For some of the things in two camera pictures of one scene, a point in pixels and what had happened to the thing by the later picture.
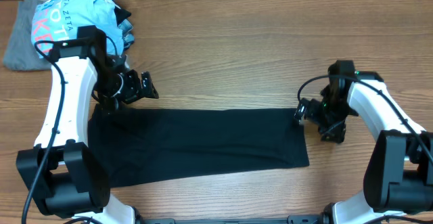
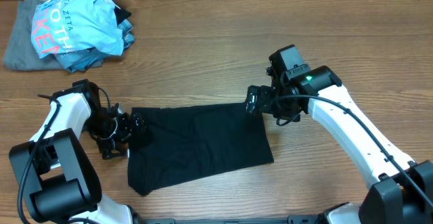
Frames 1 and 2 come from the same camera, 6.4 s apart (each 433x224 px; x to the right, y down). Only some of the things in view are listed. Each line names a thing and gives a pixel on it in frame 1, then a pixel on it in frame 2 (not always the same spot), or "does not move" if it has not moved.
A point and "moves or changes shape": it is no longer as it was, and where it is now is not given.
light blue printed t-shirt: (78, 4) does not move
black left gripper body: (113, 88) → (109, 131)
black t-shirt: (128, 145) moves or changes shape
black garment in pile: (120, 15) does not move
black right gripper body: (306, 109) → (254, 99)
